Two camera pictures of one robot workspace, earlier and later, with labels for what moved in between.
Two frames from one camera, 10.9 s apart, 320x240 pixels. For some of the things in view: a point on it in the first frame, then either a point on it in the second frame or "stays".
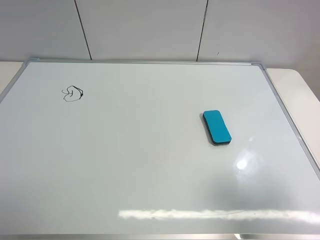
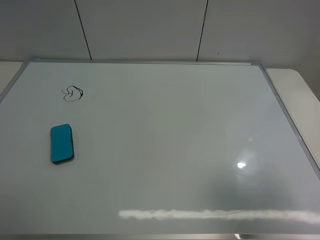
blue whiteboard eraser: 217,129 to 62,144
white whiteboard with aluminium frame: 118,150 stays
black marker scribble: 74,94 stays
